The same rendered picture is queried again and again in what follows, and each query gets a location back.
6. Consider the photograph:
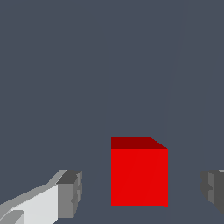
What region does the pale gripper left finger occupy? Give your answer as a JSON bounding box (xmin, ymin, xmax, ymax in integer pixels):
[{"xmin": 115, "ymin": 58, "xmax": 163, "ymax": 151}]
[{"xmin": 0, "ymin": 169, "xmax": 83, "ymax": 224}]

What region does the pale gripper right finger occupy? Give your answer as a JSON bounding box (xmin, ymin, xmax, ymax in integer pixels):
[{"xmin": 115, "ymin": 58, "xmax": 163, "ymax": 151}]
[{"xmin": 199, "ymin": 169, "xmax": 224, "ymax": 216}]

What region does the red cube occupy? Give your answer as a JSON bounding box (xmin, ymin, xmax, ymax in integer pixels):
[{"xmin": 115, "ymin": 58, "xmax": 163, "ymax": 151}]
[{"xmin": 110, "ymin": 136, "xmax": 169, "ymax": 207}]

